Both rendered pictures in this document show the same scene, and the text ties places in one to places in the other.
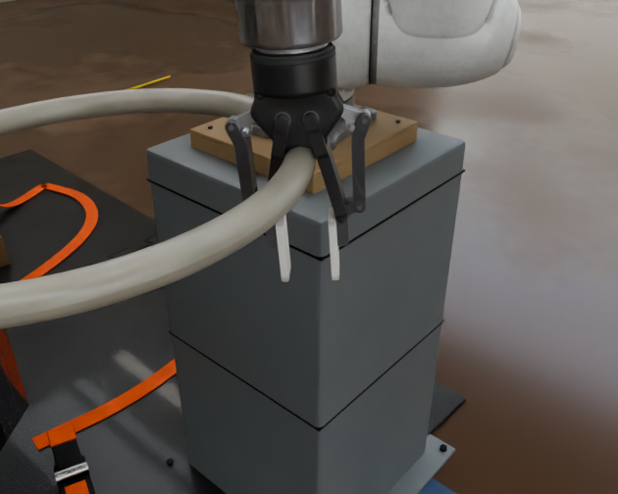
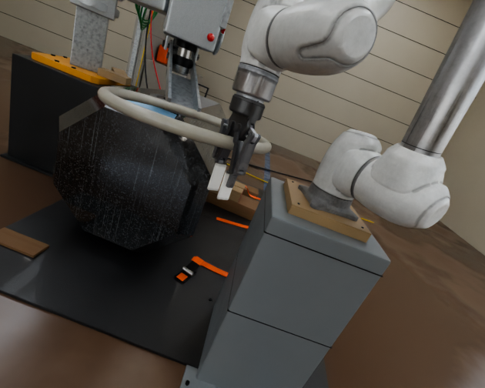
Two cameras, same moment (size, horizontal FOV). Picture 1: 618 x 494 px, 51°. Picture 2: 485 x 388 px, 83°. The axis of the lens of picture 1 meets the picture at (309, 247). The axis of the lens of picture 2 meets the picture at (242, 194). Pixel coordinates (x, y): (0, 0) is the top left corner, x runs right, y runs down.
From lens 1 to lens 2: 0.53 m
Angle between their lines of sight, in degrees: 42
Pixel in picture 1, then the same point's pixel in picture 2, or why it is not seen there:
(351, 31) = (352, 165)
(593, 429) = not seen: outside the picture
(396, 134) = (352, 228)
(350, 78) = (342, 186)
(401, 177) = (331, 239)
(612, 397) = not seen: outside the picture
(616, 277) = not seen: outside the picture
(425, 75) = (372, 202)
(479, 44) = (402, 200)
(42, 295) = (113, 98)
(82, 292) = (118, 102)
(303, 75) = (236, 102)
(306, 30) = (242, 84)
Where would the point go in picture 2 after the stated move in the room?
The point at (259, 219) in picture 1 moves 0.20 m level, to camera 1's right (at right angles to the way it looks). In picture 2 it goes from (177, 125) to (227, 168)
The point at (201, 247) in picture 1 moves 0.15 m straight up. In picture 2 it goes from (152, 115) to (170, 37)
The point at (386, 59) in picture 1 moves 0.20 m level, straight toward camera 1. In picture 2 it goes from (359, 185) to (313, 176)
